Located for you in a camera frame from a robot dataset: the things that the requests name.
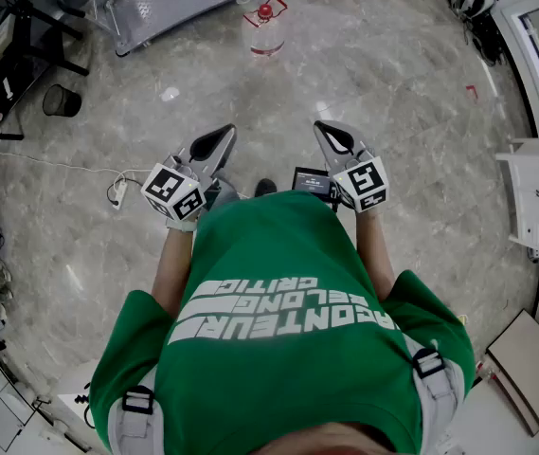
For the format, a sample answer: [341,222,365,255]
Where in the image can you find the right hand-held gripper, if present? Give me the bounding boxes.
[314,120,389,214]

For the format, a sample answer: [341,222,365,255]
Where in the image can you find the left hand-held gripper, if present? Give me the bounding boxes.
[140,123,238,222]

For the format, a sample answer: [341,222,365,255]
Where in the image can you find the clear water jug red cap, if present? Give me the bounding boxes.
[242,0,289,59]

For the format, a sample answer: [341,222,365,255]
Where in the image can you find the person's right forearm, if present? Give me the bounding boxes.
[353,209,398,302]

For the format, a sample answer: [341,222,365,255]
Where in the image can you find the person's left forearm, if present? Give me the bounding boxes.
[152,220,199,319]

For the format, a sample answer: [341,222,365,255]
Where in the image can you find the blue denim jeans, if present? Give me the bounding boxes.
[205,168,242,212]

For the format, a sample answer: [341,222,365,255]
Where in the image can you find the small black display screen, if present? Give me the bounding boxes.
[291,167,332,203]

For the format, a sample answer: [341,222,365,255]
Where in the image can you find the white wristband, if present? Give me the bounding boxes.
[165,218,198,233]

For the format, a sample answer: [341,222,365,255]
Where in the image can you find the white power strip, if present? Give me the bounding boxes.
[110,180,129,210]

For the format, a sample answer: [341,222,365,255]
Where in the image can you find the black mesh wastebasket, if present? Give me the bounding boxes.
[42,83,83,118]

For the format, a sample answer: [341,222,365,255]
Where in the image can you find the black metal desk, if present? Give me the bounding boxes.
[0,0,90,142]

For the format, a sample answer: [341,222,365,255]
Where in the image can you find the green printed t-shirt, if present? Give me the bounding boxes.
[89,190,476,455]

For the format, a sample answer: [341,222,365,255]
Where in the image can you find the beige flat board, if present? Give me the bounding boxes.
[485,308,539,438]

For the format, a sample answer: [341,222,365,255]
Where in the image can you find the white box with black marks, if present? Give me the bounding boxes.
[56,384,98,430]

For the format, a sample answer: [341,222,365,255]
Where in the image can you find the white power cable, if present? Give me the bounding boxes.
[0,148,156,184]

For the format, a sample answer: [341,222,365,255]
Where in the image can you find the tangle of black cables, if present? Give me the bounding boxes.
[462,14,507,68]

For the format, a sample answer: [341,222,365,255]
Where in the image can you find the white door frame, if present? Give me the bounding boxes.
[491,0,539,141]

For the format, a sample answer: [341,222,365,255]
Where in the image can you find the grey harness shoulder strap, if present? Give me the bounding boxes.
[404,334,467,455]
[107,386,166,455]

